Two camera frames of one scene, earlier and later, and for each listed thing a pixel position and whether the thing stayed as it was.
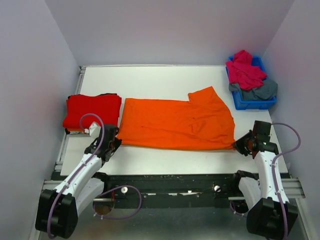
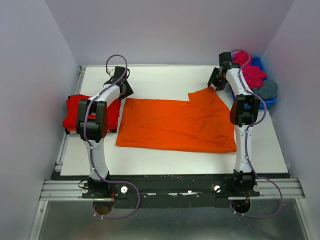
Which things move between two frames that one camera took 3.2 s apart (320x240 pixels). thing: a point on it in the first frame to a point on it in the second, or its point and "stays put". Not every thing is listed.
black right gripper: x=239 y=143 to x=212 y=80
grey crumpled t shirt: x=267 y=91 stays put
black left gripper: x=118 y=141 to x=128 y=90
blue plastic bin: x=243 y=104 stays put
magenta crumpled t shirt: x=241 y=71 stays put
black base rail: x=181 y=190 stays put
